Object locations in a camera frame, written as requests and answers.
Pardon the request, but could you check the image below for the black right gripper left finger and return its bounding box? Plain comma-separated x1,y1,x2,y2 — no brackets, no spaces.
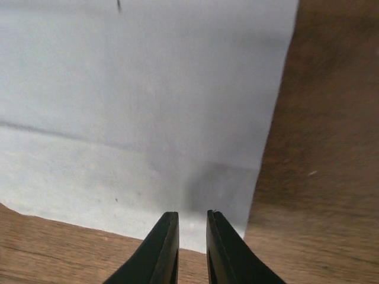
105,212,179,284

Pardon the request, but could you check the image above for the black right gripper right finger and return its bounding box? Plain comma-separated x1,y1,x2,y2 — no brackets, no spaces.
206,210,284,284

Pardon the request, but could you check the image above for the light blue cleaning cloth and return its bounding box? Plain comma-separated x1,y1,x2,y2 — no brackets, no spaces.
1,1,299,253

